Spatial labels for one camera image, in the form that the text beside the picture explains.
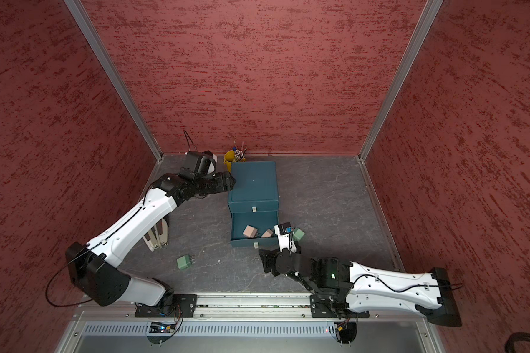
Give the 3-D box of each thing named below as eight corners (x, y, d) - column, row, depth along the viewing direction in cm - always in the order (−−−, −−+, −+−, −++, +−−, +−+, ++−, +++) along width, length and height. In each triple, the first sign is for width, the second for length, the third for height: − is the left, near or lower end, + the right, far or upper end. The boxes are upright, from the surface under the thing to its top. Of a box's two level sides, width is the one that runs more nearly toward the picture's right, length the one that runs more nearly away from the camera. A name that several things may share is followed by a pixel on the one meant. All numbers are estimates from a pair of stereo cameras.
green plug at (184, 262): (176, 269, 84) (174, 267, 82) (180, 256, 87) (178, 254, 85) (193, 269, 84) (191, 267, 82) (196, 256, 87) (194, 254, 85)
